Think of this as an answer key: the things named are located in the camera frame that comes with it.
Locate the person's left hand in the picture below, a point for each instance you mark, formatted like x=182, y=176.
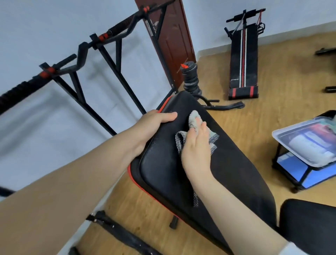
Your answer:
x=149, y=128

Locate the person's right hand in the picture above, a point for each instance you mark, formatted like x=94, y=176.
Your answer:
x=197, y=155

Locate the grey cleaning cloth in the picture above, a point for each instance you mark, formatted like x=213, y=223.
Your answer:
x=194, y=118

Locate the black weight bench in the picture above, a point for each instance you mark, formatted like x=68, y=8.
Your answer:
x=236, y=170

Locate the person's right forearm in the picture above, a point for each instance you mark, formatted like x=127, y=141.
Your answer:
x=236, y=220

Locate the person's left forearm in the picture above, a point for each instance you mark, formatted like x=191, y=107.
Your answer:
x=65, y=189

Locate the black dumbbell weight stack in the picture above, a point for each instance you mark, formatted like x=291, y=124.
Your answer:
x=191, y=77

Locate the black metal cart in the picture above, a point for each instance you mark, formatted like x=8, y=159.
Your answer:
x=276, y=157

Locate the clear plastic tray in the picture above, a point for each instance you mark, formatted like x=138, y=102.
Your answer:
x=282, y=135

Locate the brown wooden door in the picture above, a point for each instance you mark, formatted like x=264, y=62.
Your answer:
x=176, y=39

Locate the blue flat board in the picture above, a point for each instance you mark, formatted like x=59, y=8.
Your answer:
x=291, y=165

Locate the black striped sit-up bench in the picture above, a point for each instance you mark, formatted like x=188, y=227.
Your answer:
x=249, y=65

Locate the white paper roll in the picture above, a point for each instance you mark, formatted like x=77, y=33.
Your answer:
x=307, y=148

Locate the red blue printed packet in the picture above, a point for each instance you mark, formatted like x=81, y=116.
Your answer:
x=319, y=131

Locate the black pull-up station frame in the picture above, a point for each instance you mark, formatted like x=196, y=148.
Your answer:
x=122, y=25
x=23, y=90

